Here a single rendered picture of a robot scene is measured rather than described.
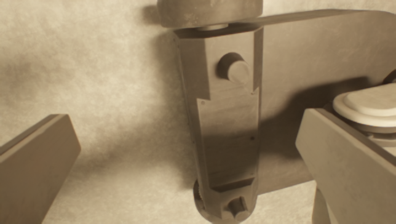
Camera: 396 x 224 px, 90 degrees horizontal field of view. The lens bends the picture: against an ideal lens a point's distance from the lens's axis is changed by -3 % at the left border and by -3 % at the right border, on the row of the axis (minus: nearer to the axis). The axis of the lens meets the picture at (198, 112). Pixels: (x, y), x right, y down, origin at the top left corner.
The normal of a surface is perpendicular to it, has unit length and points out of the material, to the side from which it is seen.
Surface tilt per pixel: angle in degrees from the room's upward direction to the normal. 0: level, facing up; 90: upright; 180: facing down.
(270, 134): 0
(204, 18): 18
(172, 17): 55
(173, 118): 0
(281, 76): 0
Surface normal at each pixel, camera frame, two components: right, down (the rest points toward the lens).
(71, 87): 0.19, 0.46
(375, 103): -0.11, -0.87
